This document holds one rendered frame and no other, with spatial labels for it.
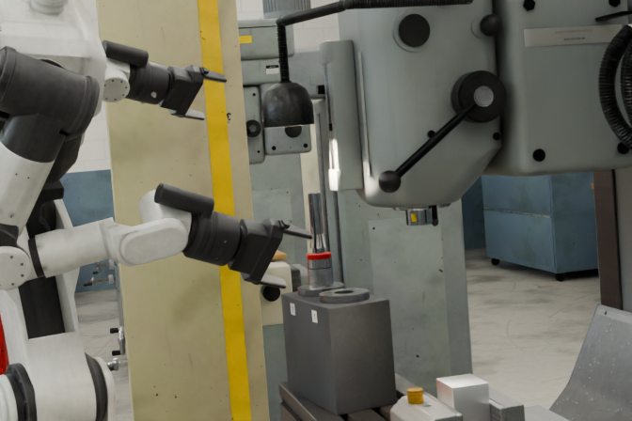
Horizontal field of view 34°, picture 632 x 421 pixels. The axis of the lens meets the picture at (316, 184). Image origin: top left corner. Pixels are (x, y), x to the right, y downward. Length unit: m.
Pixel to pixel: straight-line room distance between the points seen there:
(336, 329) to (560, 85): 0.60
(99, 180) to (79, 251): 8.71
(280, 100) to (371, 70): 0.13
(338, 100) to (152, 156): 1.74
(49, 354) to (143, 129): 1.40
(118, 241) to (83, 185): 8.73
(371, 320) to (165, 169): 1.46
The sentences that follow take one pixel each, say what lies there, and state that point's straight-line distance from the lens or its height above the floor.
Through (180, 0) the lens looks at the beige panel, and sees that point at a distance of 3.17.
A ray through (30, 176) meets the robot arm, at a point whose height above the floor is 1.39.
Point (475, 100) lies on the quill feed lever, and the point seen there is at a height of 1.45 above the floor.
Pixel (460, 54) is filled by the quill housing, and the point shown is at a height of 1.52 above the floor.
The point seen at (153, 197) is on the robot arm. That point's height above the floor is 1.34.
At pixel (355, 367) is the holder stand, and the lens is 1.79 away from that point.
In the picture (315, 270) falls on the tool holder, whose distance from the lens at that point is 1.89.
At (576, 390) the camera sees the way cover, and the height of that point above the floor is 0.96.
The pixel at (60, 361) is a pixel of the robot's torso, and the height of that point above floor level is 1.07.
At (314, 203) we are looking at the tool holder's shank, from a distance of 1.88.
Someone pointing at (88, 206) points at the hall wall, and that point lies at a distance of 10.40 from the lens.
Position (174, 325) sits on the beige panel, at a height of 0.87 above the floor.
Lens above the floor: 1.43
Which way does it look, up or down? 3 degrees down
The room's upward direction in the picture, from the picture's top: 4 degrees counter-clockwise
